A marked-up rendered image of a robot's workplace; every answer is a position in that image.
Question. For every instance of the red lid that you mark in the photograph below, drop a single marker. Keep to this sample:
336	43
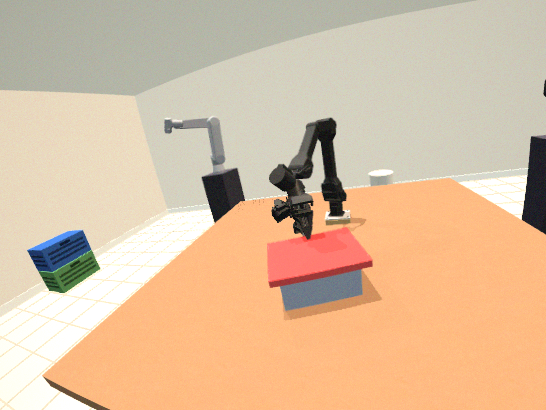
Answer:
324	255

